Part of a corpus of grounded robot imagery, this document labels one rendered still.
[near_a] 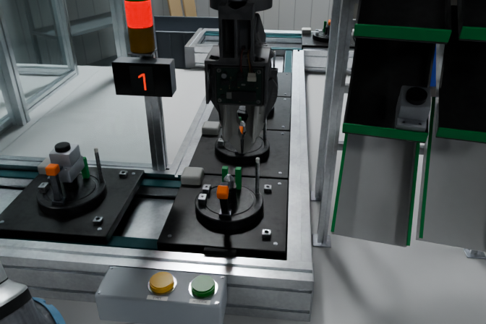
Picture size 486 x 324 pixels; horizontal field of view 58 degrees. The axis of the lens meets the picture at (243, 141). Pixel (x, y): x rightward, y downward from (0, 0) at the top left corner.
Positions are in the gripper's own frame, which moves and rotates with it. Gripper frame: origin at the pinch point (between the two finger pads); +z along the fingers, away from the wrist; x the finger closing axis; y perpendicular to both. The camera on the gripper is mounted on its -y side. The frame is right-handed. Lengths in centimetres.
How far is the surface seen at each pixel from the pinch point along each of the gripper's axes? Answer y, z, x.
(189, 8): -431, 72, -107
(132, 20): -29.4, -9.2, -24.6
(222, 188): -11.7, 16.2, -5.0
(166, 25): -245, 45, -80
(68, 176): -16.8, 19.1, -37.1
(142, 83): -29.1, 3.5, -23.9
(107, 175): -29, 26, -35
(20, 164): -32, 27, -59
